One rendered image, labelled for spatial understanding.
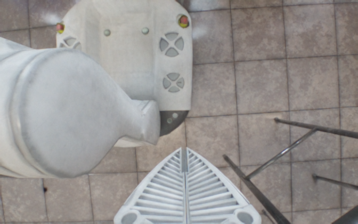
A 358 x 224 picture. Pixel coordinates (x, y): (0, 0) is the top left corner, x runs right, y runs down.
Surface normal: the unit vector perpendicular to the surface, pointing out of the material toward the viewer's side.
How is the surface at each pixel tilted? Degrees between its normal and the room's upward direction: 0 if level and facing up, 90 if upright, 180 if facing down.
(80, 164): 86
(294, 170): 0
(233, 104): 0
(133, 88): 27
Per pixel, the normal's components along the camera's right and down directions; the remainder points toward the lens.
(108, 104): 1.00, -0.03
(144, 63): -0.03, 0.03
